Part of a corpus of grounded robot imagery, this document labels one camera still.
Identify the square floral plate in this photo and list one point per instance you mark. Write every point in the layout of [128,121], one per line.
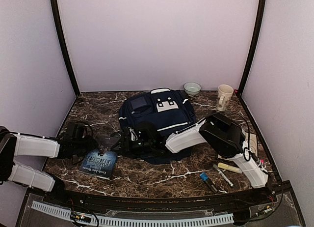
[253,142]

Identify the black marker blue cap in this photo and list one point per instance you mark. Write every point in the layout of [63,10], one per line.
[208,182]

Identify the yellow highlighter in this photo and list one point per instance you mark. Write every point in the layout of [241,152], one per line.
[229,168]

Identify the dark blue novel book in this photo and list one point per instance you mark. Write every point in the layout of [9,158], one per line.
[99,165]

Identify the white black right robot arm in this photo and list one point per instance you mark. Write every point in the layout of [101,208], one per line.
[227,138]

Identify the black frame post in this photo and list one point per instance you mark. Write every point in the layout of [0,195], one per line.
[63,46]
[253,46]

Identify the black left frame post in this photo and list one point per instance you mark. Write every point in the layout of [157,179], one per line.
[63,46]

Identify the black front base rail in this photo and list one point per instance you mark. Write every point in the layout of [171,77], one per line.
[176,194]

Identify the cream ceramic mug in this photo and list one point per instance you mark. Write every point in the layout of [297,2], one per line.
[225,93]

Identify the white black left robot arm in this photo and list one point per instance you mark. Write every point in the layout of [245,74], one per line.
[14,144]

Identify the grey slotted cable duct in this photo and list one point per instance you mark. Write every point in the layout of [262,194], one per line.
[115,218]

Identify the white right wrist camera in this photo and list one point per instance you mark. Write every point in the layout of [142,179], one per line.
[133,135]

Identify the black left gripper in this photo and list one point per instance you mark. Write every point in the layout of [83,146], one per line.
[97,143]

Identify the navy blue student backpack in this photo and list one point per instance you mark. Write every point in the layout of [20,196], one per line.
[167,109]

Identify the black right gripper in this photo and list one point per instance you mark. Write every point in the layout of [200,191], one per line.
[122,142]

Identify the celadon bowl at back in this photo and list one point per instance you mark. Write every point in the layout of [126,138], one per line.
[192,88]

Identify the black right frame post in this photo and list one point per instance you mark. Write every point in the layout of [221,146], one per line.
[253,46]

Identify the white marker pen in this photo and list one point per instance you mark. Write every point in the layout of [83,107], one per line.
[220,172]

